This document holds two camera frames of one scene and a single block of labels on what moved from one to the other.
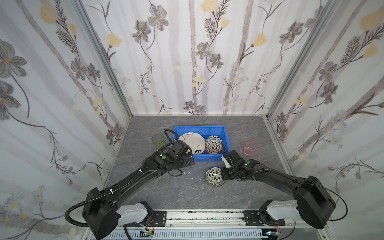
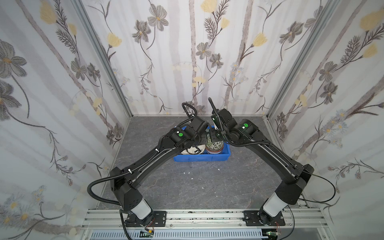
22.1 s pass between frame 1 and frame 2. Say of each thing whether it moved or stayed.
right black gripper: moved
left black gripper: moved
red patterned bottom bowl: stayed
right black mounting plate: stayed
